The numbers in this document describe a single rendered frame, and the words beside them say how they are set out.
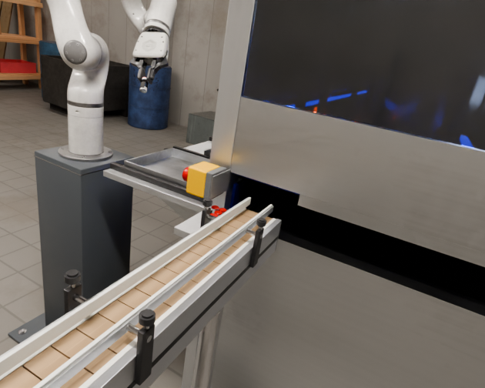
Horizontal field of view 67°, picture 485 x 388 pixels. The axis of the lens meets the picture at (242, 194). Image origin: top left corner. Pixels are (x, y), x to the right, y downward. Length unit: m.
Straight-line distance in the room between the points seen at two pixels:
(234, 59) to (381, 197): 0.47
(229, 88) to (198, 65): 4.79
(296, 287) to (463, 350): 0.39
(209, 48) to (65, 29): 4.34
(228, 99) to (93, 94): 0.60
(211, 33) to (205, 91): 0.79
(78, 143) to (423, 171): 1.11
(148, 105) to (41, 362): 4.98
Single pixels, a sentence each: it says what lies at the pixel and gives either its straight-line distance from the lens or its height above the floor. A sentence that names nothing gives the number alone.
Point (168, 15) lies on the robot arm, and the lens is 1.34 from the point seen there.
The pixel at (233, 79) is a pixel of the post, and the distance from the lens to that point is 0.92.
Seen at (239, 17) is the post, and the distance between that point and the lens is 0.92.
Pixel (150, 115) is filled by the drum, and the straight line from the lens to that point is 5.44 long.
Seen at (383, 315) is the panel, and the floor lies 0.79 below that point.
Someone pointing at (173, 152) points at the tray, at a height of 0.90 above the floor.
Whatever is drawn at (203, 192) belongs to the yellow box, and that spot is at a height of 0.98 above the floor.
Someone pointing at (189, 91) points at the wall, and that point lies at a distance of 5.81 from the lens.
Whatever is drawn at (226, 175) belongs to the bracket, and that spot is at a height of 1.01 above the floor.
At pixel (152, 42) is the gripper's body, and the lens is 1.27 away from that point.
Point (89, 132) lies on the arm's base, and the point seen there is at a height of 0.96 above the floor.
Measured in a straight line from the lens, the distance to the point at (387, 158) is 0.83.
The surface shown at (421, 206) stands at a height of 1.07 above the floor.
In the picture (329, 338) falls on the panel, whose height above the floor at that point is 0.65.
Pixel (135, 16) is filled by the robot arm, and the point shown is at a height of 1.36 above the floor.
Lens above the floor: 1.33
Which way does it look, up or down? 22 degrees down
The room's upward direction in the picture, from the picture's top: 9 degrees clockwise
